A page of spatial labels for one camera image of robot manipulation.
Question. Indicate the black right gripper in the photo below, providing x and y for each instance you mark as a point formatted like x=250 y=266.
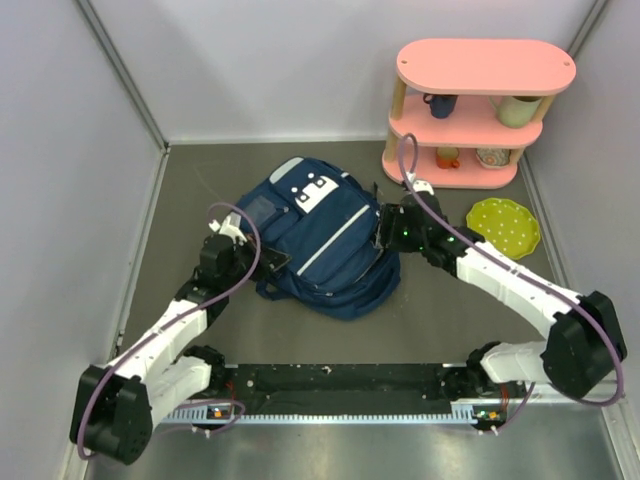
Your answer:
x=390 y=216

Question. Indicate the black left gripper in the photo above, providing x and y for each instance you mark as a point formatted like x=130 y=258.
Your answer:
x=274 y=259

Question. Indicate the navy blue student backpack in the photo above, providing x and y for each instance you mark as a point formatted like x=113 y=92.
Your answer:
x=324 y=220

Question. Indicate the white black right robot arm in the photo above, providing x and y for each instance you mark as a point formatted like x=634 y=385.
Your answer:
x=581 y=342

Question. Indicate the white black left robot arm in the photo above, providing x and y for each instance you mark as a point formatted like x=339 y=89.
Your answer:
x=119 y=405

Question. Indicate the orange small cup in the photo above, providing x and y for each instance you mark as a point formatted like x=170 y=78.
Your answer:
x=447 y=157

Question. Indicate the patterned small bowl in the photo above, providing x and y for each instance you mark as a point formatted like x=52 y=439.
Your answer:
x=493 y=158

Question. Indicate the dark blue mug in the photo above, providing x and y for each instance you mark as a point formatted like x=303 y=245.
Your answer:
x=441 y=106

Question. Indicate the green polka dot plate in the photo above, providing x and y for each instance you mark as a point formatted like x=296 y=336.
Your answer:
x=509 y=226

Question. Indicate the pink three-tier shelf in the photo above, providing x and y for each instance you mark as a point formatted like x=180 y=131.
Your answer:
x=474 y=70

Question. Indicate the cream green mug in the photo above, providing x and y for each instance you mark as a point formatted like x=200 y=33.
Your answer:
x=515 y=111

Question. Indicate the grey slotted cable duct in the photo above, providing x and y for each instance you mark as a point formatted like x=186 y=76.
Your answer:
x=218 y=414

